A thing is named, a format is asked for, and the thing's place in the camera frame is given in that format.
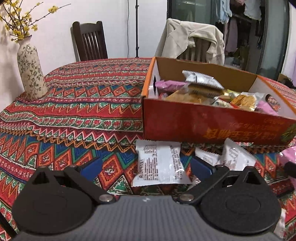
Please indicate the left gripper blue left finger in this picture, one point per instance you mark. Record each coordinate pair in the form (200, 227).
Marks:
(91, 169)

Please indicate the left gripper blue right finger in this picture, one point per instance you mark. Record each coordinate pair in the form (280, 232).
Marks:
(201, 169)

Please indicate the pink snack packet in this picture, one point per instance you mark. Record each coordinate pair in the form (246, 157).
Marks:
(287, 155)
(169, 86)

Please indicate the white printed snack packet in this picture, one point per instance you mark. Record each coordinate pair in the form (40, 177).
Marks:
(159, 163)

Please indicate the white cracker snack packet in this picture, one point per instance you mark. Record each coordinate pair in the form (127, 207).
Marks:
(247, 101)

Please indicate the small white snack packet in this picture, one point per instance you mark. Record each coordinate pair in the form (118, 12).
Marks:
(211, 158)

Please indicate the yellow pastry clear packet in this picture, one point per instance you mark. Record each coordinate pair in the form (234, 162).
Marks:
(187, 97)

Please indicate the colourful patterned tablecloth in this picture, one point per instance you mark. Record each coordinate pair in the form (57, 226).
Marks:
(94, 109)

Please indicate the red cardboard snack box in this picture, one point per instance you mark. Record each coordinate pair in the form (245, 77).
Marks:
(196, 123)

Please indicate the cardboard box on floor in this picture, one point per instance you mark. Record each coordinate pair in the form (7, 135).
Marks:
(286, 81)

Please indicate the chair with beige jacket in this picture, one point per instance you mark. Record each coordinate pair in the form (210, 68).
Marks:
(196, 52)

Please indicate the floral ceramic vase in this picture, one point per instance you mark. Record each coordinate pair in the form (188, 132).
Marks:
(30, 70)

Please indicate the dark wooden chair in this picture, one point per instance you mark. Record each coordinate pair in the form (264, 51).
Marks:
(90, 40)

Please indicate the studio light on stand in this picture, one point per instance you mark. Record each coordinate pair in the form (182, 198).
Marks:
(136, 29)

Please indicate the black framed glass sliding door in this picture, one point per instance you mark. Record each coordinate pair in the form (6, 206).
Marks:
(255, 46)

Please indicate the beige jacket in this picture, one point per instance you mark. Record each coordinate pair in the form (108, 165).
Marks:
(178, 36)

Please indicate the light blue hanging shirt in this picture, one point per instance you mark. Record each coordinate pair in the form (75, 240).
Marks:
(223, 11)

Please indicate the white hanging top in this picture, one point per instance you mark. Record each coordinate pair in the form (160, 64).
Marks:
(252, 9)

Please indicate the yellow flower branches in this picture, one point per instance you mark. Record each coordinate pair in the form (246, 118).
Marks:
(19, 23)

